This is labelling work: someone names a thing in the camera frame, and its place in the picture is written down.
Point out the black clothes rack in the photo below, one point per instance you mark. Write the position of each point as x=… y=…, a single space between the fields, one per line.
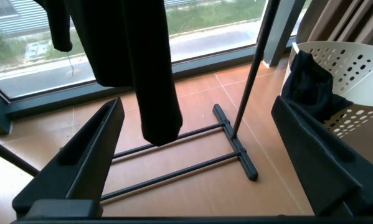
x=236 y=146

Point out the white laundry basket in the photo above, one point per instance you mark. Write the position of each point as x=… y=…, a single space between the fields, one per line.
x=360 y=87

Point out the black garment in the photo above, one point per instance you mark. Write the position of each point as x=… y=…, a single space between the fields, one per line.
x=310 y=84

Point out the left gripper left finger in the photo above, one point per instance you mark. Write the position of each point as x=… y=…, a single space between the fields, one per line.
x=80 y=180

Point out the beige curtain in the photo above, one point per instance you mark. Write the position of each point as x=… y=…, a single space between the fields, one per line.
x=345 y=21

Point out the black shorts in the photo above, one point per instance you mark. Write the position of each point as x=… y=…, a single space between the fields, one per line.
x=127 y=46

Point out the window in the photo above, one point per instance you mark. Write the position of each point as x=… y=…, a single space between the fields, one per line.
x=205 y=40

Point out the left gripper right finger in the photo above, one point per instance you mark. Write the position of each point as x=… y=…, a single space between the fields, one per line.
x=329 y=186

